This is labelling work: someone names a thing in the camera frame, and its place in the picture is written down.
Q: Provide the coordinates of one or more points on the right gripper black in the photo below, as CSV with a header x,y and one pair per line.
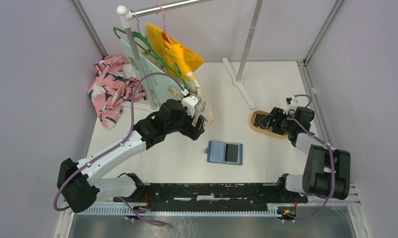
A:
x,y
276,113

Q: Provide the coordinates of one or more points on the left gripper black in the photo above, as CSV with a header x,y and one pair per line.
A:
x,y
193,132

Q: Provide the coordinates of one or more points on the tan oval card tray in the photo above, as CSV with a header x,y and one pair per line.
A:
x,y
257,127

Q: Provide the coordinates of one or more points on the blue leather card holder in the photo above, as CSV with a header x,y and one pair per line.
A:
x,y
224,153

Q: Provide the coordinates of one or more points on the grey card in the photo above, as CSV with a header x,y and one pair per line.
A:
x,y
231,153

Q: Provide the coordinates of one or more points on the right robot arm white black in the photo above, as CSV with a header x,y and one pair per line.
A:
x,y
327,169

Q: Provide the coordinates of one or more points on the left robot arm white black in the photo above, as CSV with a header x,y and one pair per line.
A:
x,y
81,183

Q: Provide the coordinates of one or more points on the cream printed garment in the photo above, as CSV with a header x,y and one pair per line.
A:
x,y
203,108

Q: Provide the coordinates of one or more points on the mint green printed cloth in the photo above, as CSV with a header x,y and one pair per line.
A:
x,y
162,87

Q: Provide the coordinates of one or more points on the yellow garment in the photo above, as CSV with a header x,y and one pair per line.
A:
x,y
179,57

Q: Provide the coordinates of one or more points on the green clothes hanger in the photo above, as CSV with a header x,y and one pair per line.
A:
x,y
152,53

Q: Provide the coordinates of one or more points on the pink patterned garment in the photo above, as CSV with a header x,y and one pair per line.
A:
x,y
111,88

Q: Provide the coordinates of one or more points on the pink clothes hanger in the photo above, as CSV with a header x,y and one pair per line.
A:
x,y
165,35

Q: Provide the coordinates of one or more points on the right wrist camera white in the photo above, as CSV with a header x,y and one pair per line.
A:
x,y
292,104

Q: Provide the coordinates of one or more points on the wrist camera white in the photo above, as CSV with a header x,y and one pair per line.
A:
x,y
292,104
191,102

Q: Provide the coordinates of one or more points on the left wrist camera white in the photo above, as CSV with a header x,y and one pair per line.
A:
x,y
191,102

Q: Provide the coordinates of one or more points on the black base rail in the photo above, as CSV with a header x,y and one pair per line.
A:
x,y
198,197

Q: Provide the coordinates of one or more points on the white slotted cable duct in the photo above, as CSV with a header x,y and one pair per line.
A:
x,y
123,210

